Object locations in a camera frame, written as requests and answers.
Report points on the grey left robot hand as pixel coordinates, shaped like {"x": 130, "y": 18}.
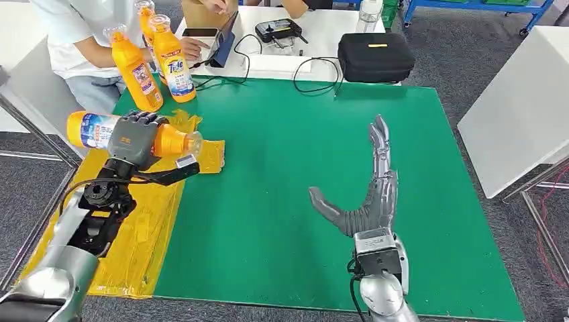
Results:
{"x": 131, "y": 142}

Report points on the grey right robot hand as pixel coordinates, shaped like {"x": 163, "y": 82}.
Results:
{"x": 378, "y": 200}

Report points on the orange detergent bottle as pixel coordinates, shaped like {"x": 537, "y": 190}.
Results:
{"x": 89, "y": 130}
{"x": 175, "y": 66}
{"x": 146, "y": 26}
{"x": 135, "y": 75}

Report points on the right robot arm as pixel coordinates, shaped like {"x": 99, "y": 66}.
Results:
{"x": 384, "y": 293}

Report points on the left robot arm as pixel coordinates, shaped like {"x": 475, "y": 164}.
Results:
{"x": 58, "y": 266}

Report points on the yellow plastic sheet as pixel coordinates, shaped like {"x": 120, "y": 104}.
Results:
{"x": 146, "y": 231}

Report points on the green table mat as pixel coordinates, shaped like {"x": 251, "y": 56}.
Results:
{"x": 275, "y": 177}

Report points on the white side table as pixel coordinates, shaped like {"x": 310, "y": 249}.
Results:
{"x": 26, "y": 89}
{"x": 520, "y": 120}

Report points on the person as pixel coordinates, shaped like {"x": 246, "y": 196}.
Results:
{"x": 66, "y": 35}
{"x": 293, "y": 6}

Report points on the dark blue tablet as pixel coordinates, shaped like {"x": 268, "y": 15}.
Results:
{"x": 224, "y": 42}

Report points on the black zip case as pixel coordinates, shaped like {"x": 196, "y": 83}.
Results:
{"x": 375, "y": 60}

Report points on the brown cardboard box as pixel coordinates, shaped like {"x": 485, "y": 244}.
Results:
{"x": 195, "y": 15}

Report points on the white desk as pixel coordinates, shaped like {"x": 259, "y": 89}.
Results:
{"x": 324, "y": 31}

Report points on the black remote controller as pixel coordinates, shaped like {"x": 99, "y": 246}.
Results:
{"x": 278, "y": 30}

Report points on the clear water bottle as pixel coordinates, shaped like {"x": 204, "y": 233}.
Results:
{"x": 370, "y": 13}

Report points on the green plastic crate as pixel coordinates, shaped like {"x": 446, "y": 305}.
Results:
{"x": 390, "y": 13}

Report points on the blue wheeled cart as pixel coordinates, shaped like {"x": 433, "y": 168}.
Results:
{"x": 480, "y": 6}

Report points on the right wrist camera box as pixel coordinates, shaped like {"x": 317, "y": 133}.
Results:
{"x": 377, "y": 251}

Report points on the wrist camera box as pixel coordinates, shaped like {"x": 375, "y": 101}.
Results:
{"x": 186, "y": 161}
{"x": 377, "y": 251}

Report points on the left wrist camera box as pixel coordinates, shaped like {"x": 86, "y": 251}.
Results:
{"x": 186, "y": 161}

